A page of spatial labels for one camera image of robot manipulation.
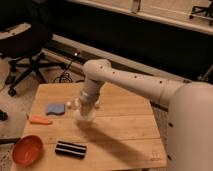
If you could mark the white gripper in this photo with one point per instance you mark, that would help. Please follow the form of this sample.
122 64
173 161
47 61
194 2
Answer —
87 102

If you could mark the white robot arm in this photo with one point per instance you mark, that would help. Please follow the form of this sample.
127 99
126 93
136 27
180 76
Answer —
190 108

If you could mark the blue sponge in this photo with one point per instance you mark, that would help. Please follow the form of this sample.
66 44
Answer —
55 109

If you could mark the wooden table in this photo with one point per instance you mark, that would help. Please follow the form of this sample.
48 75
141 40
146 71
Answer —
124 135

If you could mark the black rectangular box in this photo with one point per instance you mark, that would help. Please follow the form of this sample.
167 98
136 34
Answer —
70 149

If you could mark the orange carrot toy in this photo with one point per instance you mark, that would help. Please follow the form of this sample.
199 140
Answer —
39 120

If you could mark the orange bowl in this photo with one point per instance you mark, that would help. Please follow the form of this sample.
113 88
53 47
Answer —
28 150

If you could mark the black office chair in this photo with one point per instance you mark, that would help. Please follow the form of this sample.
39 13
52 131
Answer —
22 37

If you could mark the office chair base background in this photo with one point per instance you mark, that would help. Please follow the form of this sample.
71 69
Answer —
206 10

